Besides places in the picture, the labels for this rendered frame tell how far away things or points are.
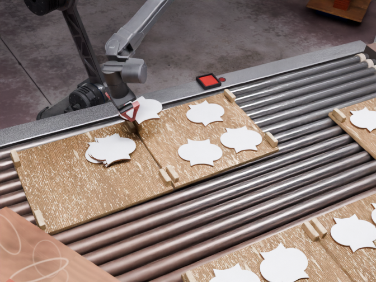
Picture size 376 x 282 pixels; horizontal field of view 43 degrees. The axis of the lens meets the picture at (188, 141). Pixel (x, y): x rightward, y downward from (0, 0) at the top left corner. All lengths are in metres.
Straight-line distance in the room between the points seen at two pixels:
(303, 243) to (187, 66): 2.43
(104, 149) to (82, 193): 0.17
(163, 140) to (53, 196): 0.42
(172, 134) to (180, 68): 2.01
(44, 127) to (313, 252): 0.98
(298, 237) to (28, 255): 0.74
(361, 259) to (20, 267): 0.91
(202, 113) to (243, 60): 2.11
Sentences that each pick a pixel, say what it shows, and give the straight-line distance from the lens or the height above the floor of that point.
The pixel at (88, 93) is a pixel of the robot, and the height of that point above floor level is 0.41.
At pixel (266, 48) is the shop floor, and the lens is 4.02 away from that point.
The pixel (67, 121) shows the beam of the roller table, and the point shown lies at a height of 0.92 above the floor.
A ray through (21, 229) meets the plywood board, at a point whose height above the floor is 1.04.
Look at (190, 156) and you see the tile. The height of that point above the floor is 0.94.
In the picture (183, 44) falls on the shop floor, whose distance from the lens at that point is 3.92.
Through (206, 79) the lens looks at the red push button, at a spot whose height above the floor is 0.93.
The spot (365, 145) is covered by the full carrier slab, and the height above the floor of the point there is 0.94.
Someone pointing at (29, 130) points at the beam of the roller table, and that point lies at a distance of 1.73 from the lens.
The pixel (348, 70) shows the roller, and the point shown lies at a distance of 2.22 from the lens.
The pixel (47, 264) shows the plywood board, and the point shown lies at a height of 1.04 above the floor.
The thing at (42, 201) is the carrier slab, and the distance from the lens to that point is 1.47.
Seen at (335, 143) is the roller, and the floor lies 0.91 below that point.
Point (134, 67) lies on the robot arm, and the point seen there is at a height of 1.26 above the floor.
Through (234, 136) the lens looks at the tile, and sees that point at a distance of 1.67.
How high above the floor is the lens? 2.05
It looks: 43 degrees down
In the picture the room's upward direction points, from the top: 6 degrees clockwise
